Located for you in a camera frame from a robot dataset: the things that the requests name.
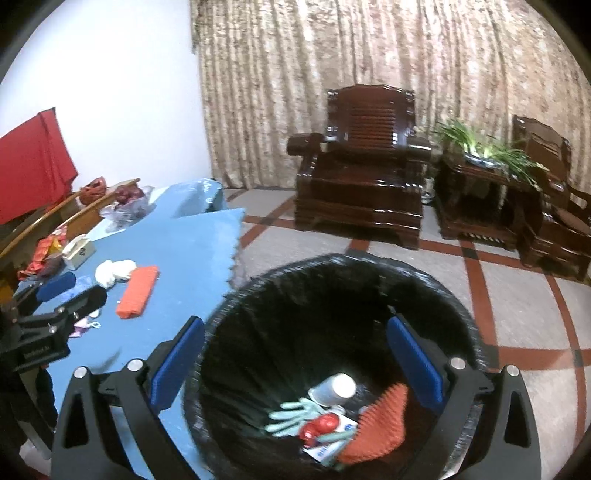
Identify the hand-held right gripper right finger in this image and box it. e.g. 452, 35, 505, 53
387, 315, 542, 480

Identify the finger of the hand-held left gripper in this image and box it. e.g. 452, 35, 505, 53
28, 285, 108, 330
10, 271, 77, 315

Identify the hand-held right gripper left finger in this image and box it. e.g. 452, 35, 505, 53
51, 315, 206, 480

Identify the white tissue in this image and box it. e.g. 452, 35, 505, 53
95, 261, 118, 290

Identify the orange foam net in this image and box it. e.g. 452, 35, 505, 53
337, 383, 409, 467
115, 264, 161, 320

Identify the blue and white box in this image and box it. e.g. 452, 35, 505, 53
302, 411, 359, 462

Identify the green rubber glove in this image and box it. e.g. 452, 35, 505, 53
318, 430, 352, 462
267, 399, 324, 437

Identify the waste bin with black liner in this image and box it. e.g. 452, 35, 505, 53
184, 253, 490, 480

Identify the shiny red wrapper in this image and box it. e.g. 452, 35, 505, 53
299, 413, 340, 446

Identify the pile of red candy packets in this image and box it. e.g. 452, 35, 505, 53
18, 233, 70, 280

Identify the beige tissue box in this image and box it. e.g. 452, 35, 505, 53
61, 234, 96, 271

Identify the blue scalloped tablecloth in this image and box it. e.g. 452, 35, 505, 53
14, 208, 247, 480

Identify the glass fruit bowl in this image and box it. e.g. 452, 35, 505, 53
100, 185, 155, 227

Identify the small red woven basket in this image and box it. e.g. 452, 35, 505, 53
79, 178, 108, 206

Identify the red cloth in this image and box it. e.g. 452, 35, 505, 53
0, 107, 79, 225

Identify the shiny blue table cover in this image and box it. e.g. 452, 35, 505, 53
88, 179, 227, 241

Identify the dark wooden side table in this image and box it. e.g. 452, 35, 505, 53
431, 154, 543, 252

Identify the dark wooden slatted armchair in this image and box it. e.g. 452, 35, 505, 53
287, 84, 434, 250

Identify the dark wooden cushioned armchair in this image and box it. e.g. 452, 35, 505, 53
510, 114, 591, 282

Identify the potted green plant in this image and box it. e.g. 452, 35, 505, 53
434, 119, 546, 185

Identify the beige patterned curtain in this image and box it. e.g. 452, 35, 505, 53
190, 0, 591, 190

